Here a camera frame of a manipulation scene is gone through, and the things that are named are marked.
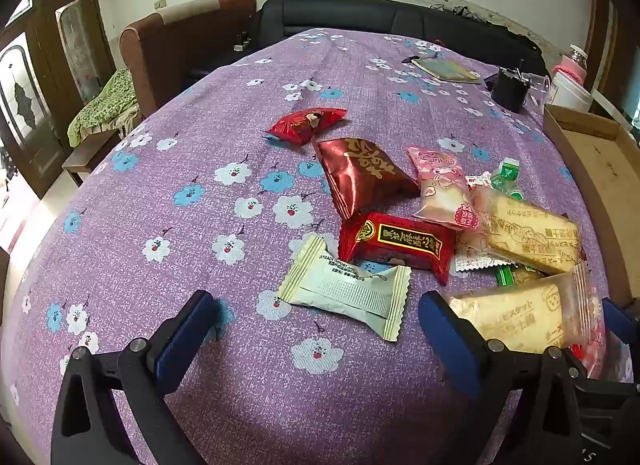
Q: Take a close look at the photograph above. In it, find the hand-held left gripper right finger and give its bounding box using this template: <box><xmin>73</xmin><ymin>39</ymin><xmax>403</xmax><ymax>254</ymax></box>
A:
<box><xmin>418</xmin><ymin>290</ymin><xmax>588</xmax><ymax>465</ymax></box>

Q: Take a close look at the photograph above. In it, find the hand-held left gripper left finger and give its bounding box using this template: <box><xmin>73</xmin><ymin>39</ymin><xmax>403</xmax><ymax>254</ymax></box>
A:
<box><xmin>50</xmin><ymin>289</ymin><xmax>221</xmax><ymax>465</ymax></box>

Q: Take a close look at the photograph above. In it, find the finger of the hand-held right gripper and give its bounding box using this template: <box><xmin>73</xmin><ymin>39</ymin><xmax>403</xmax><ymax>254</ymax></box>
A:
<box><xmin>601</xmin><ymin>296</ymin><xmax>640</xmax><ymax>386</ymax></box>

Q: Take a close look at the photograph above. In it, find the yellow biscuit packet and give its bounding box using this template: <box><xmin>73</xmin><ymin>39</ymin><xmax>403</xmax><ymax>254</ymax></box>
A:
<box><xmin>442</xmin><ymin>262</ymin><xmax>593</xmax><ymax>353</ymax></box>
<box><xmin>470</xmin><ymin>186</ymin><xmax>583</xmax><ymax>276</ymax></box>

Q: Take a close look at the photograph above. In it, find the clear green-edged snack packet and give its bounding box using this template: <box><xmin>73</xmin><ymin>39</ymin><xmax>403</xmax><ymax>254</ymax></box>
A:
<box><xmin>495</xmin><ymin>265</ymin><xmax>546</xmax><ymax>288</ymax></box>

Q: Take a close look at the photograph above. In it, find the pale green snack packet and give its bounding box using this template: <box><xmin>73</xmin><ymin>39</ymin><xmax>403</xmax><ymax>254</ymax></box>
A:
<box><xmin>276</xmin><ymin>234</ymin><xmax>412</xmax><ymax>343</ymax></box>

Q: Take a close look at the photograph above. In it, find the pink packet with clear window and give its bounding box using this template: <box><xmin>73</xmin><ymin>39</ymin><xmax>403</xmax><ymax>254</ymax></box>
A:
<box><xmin>404</xmin><ymin>145</ymin><xmax>481</xmax><ymax>232</ymax></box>

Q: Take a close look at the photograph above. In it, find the cardboard box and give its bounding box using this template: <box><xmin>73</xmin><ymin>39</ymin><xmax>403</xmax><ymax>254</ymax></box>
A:
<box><xmin>542</xmin><ymin>104</ymin><xmax>640</xmax><ymax>306</ymax></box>

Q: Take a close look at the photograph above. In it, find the dark red foil packet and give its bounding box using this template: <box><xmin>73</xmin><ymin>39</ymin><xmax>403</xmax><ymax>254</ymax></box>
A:
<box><xmin>313</xmin><ymin>137</ymin><xmax>421</xmax><ymax>220</ymax></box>

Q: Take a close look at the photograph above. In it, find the red candy packet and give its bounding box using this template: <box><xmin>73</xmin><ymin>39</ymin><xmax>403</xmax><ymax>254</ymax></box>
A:
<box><xmin>260</xmin><ymin>107</ymin><xmax>348</xmax><ymax>146</ymax></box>

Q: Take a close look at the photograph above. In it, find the purple floral tablecloth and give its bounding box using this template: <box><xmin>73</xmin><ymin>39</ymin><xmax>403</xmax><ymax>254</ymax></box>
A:
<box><xmin>0</xmin><ymin>27</ymin><xmax>640</xmax><ymax>465</ymax></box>

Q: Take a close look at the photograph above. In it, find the red packet with black label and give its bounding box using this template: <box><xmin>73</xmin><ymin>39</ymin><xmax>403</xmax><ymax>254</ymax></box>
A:
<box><xmin>338</xmin><ymin>212</ymin><xmax>457</xmax><ymax>286</ymax></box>

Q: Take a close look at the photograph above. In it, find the dark wooden side table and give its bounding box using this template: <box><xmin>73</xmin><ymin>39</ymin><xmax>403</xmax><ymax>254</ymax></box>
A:
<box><xmin>61</xmin><ymin>127</ymin><xmax>126</xmax><ymax>186</ymax></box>

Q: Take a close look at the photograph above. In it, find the white plastic jar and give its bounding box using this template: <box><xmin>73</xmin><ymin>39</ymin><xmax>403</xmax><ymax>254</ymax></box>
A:
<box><xmin>547</xmin><ymin>70</ymin><xmax>596</xmax><ymax>113</ymax></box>

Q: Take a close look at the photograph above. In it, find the green patterned cloth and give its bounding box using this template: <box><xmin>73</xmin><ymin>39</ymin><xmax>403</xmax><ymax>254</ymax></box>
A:
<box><xmin>67</xmin><ymin>67</ymin><xmax>143</xmax><ymax>148</ymax></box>

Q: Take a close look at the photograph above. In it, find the black power adapter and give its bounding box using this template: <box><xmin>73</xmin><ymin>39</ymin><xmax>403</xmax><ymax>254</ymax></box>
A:
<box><xmin>490</xmin><ymin>59</ymin><xmax>533</xmax><ymax>113</ymax></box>

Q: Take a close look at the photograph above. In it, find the pink sleeved glass bottle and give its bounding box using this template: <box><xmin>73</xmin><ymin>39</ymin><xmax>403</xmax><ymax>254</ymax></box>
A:
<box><xmin>552</xmin><ymin>44</ymin><xmax>590</xmax><ymax>83</ymax></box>

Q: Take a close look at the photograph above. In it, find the olive green notebook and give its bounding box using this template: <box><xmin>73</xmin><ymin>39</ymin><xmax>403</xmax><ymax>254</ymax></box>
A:
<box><xmin>410</xmin><ymin>56</ymin><xmax>482</xmax><ymax>84</ymax></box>

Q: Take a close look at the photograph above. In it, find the wooden glass door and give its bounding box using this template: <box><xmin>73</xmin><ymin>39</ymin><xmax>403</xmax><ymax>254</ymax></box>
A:
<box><xmin>0</xmin><ymin>0</ymin><xmax>118</xmax><ymax>200</ymax></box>

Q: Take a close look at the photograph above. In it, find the wooden partition cabinet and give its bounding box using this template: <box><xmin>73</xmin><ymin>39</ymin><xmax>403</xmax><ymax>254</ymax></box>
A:
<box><xmin>582</xmin><ymin>0</ymin><xmax>640</xmax><ymax>136</ymax></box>

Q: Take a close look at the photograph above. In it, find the brown armchair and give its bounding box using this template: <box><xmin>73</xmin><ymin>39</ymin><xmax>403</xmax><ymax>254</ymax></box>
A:
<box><xmin>119</xmin><ymin>0</ymin><xmax>258</xmax><ymax>118</ymax></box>

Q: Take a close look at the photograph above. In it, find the dark cloth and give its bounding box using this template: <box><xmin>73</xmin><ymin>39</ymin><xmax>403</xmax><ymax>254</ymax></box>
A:
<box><xmin>430</xmin><ymin>2</ymin><xmax>506</xmax><ymax>26</ymax></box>

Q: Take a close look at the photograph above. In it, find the black leather sofa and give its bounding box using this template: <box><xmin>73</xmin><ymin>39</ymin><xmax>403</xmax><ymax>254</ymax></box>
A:
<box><xmin>252</xmin><ymin>0</ymin><xmax>551</xmax><ymax>78</ymax></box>

